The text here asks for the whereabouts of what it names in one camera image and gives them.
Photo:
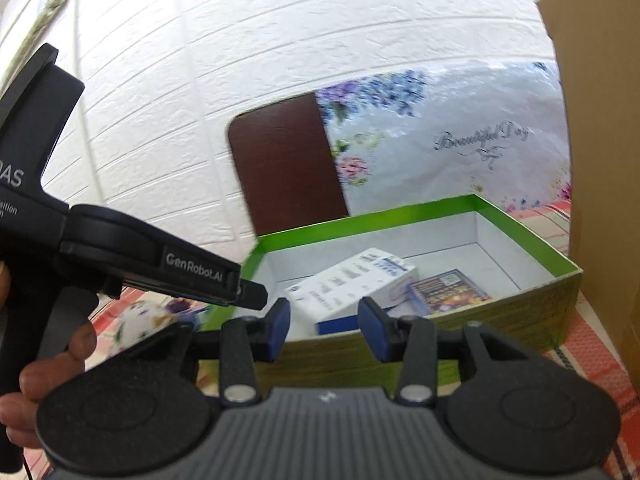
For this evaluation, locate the white medicine box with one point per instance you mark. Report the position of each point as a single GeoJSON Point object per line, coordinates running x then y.
{"type": "Point", "coordinates": [327, 302]}

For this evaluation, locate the blue card deck box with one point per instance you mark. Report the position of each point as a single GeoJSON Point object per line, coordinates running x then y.
{"type": "Point", "coordinates": [445, 292]}

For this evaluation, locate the brown cardboard panel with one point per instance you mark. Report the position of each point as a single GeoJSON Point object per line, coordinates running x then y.
{"type": "Point", "coordinates": [596, 44]}

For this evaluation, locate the white patterned drawstring pouch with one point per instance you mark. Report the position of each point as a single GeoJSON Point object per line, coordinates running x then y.
{"type": "Point", "coordinates": [145, 318]}

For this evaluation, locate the person left hand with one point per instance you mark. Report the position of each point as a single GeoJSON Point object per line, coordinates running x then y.
{"type": "Point", "coordinates": [37, 380]}

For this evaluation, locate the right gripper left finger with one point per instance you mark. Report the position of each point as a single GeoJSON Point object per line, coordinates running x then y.
{"type": "Point", "coordinates": [245, 341]}

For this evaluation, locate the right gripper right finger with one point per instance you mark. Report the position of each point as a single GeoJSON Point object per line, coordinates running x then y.
{"type": "Point", "coordinates": [410, 341]}

